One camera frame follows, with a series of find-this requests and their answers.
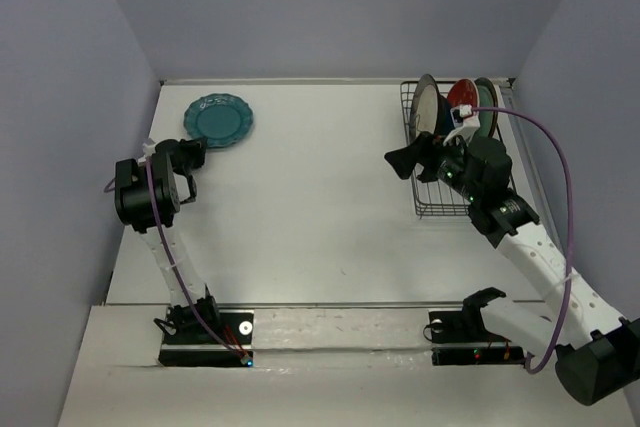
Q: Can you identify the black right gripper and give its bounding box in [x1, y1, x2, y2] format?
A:
[383, 131, 482, 203]

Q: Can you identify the navy leaf shaped dish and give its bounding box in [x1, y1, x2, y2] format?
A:
[434, 94, 456, 137]

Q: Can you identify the silver rimmed cream plate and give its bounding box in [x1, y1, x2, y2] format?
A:
[409, 74, 440, 140]

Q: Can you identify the teal scalloped plate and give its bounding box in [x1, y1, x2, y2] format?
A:
[183, 93, 254, 150]

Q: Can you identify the red teal floral plate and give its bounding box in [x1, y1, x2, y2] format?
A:
[446, 78, 479, 121]

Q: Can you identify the light green round plate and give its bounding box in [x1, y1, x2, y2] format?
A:
[472, 79, 496, 137]

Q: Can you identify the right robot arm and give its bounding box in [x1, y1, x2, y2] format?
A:
[384, 133, 639, 406]

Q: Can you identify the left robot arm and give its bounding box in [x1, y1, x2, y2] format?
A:
[114, 137, 222, 344]

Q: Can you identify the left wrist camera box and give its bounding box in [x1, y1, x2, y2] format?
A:
[137, 138, 156, 165]

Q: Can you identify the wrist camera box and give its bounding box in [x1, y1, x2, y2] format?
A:
[137, 138, 156, 165]
[443, 104, 481, 145]

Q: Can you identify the black wire dish rack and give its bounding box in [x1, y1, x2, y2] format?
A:
[400, 77, 501, 219]

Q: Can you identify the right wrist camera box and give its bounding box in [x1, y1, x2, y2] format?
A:
[443, 104, 481, 145]

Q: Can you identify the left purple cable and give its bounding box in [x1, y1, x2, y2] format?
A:
[103, 159, 249, 363]

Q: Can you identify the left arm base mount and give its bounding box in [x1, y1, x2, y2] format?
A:
[154, 309, 255, 368]

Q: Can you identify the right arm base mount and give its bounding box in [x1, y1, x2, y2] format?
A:
[422, 287, 525, 367]

